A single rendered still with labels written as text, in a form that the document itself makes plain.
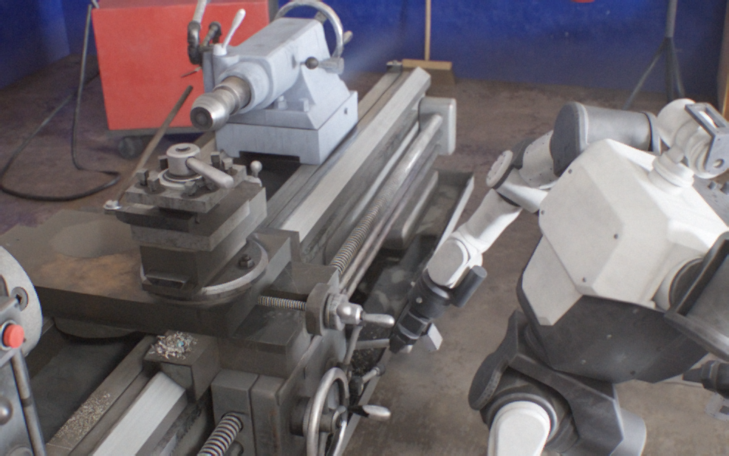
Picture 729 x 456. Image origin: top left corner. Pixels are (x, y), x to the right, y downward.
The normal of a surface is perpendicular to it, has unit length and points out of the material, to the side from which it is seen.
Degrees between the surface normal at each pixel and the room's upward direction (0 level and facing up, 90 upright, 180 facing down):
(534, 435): 90
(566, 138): 78
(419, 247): 0
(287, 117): 90
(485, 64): 90
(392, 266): 0
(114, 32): 90
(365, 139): 36
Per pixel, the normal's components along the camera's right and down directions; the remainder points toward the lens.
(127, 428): 0.53, -0.66
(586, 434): -0.14, 0.46
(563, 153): -0.98, -0.10
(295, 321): -0.04, -0.89
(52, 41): 0.95, 0.11
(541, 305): -0.88, -0.25
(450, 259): -0.60, 0.22
